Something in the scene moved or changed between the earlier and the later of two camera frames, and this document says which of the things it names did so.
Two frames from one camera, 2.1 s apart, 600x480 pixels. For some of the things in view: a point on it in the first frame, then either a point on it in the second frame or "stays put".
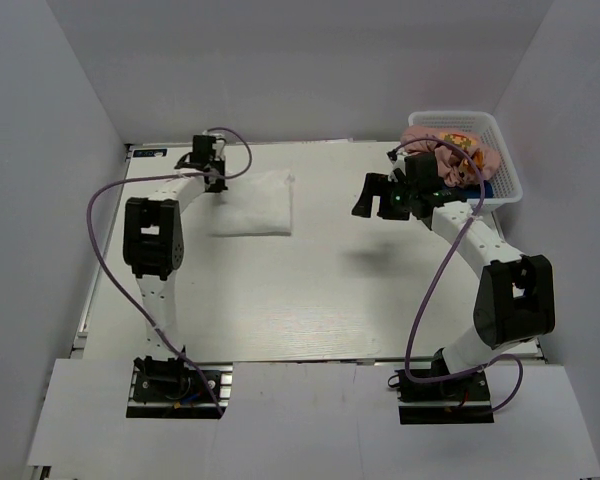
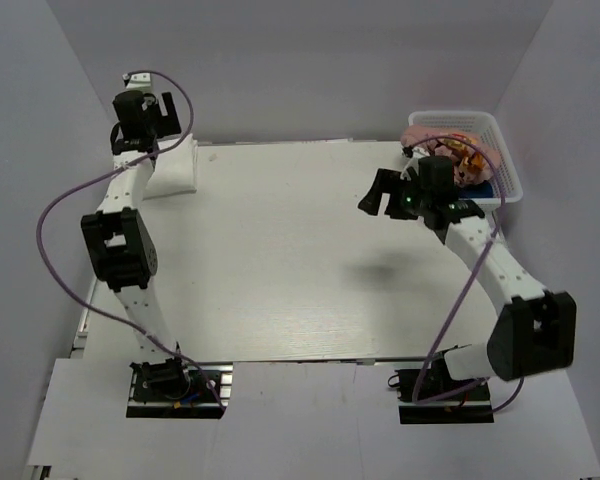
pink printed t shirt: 462,158 stays put
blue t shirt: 474,191 stays put
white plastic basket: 485,126 stays put
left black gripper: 218,187 to 169,125
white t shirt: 256,204 to 176,168
